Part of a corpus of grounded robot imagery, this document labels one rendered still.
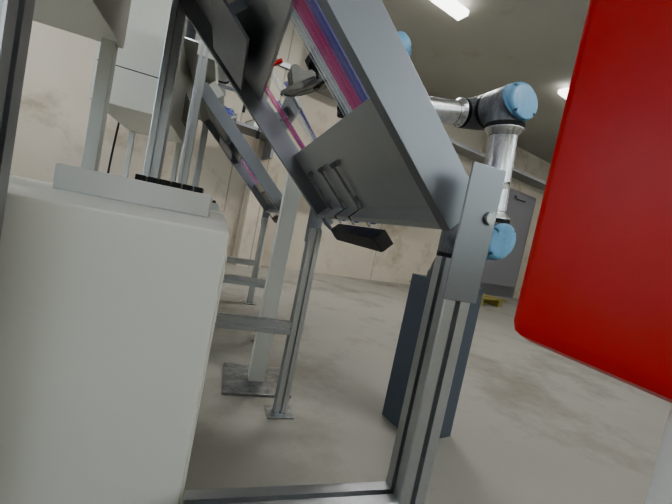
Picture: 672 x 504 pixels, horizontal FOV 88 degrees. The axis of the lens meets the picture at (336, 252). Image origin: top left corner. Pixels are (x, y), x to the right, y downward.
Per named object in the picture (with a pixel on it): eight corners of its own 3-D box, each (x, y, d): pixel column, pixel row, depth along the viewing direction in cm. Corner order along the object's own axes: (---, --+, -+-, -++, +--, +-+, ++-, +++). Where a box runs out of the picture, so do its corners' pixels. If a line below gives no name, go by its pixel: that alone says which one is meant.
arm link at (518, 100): (480, 256, 123) (504, 97, 117) (516, 263, 109) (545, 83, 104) (453, 254, 118) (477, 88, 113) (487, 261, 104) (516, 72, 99)
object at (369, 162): (323, 210, 111) (331, 204, 112) (450, 212, 49) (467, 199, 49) (289, 157, 106) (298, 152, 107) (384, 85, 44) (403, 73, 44)
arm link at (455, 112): (478, 103, 127) (356, 86, 109) (503, 94, 117) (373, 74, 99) (476, 136, 129) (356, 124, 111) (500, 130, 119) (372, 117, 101)
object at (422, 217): (319, 218, 111) (336, 205, 112) (441, 230, 49) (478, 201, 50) (316, 214, 111) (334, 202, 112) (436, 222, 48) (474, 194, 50)
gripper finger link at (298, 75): (273, 72, 83) (307, 62, 86) (283, 97, 85) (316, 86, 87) (276, 67, 80) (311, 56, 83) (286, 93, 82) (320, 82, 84)
